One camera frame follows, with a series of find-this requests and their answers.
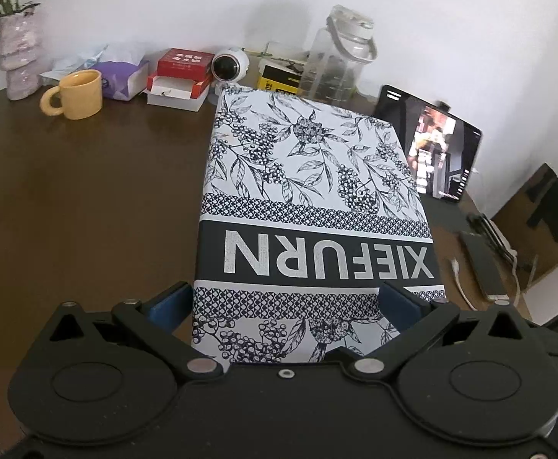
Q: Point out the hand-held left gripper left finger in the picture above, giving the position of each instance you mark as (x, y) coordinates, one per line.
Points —
(173, 307)

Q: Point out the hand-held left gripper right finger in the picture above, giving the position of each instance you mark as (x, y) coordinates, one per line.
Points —
(398, 303)

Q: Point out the floral printed box lid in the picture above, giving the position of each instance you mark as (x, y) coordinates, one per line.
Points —
(307, 177)

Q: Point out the black smartphone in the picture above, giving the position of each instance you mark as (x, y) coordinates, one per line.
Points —
(482, 263)

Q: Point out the dark grey tablet case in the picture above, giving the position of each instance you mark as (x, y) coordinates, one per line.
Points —
(443, 215)

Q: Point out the black folding stick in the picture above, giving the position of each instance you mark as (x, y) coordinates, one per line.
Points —
(491, 234)

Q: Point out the brown wooden desk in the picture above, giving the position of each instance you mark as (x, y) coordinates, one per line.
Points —
(92, 201)

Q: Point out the wooden chair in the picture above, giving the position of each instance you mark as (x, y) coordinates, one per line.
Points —
(522, 229)

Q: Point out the black tablet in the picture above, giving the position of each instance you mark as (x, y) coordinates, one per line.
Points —
(432, 148)

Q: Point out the white and red box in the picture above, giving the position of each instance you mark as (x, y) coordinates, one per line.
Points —
(173, 95)

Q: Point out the yellow mug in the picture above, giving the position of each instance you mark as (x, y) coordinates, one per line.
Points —
(80, 95)

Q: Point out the purple tissue box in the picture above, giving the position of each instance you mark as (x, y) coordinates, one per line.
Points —
(121, 79)

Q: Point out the clear water jug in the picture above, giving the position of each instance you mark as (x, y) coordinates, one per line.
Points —
(336, 67)

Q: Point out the yellow and black box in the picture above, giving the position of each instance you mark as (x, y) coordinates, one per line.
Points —
(281, 80)

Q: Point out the purple ceramic vase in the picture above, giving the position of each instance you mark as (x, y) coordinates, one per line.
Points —
(18, 57)

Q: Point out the white robot-shaped camera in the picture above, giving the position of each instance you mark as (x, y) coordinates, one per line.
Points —
(228, 64)

